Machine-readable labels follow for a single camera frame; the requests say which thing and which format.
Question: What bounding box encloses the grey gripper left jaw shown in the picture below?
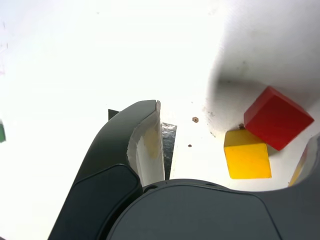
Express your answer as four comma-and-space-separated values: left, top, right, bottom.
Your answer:
48, 99, 166, 240

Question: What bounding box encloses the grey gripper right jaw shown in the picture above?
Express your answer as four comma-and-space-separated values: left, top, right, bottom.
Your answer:
106, 133, 320, 240

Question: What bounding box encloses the yellow cube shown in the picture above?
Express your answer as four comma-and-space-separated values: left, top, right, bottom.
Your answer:
223, 129, 273, 180

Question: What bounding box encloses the red cube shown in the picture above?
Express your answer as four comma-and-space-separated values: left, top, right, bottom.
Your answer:
243, 85, 315, 151

